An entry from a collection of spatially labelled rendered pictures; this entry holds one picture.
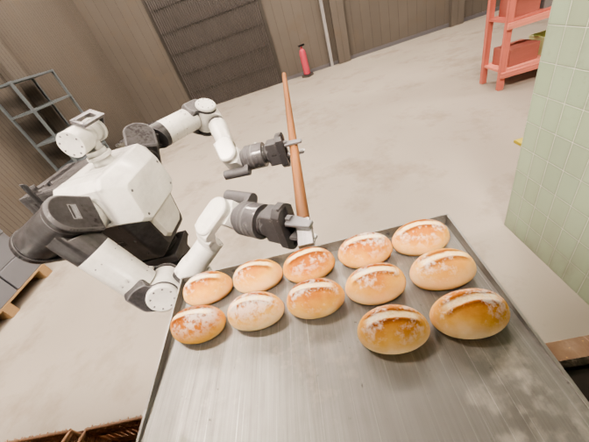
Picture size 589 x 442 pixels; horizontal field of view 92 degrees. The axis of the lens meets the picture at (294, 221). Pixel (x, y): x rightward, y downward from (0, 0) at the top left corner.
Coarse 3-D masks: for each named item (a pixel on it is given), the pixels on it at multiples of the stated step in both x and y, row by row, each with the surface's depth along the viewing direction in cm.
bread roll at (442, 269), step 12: (432, 252) 44; (444, 252) 43; (456, 252) 43; (420, 264) 44; (432, 264) 43; (444, 264) 42; (456, 264) 42; (468, 264) 42; (420, 276) 44; (432, 276) 43; (444, 276) 42; (456, 276) 42; (468, 276) 42; (432, 288) 43; (444, 288) 43; (456, 288) 44
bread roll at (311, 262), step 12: (300, 252) 52; (312, 252) 51; (324, 252) 52; (288, 264) 52; (300, 264) 51; (312, 264) 50; (324, 264) 51; (288, 276) 52; (300, 276) 51; (312, 276) 51
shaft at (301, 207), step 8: (288, 96) 147; (288, 104) 135; (288, 112) 125; (288, 120) 117; (288, 128) 110; (288, 136) 105; (296, 152) 92; (296, 160) 87; (296, 168) 82; (296, 176) 79; (296, 184) 76; (296, 192) 73; (304, 192) 73; (296, 200) 70; (304, 200) 70; (296, 208) 68; (304, 208) 67; (304, 216) 64
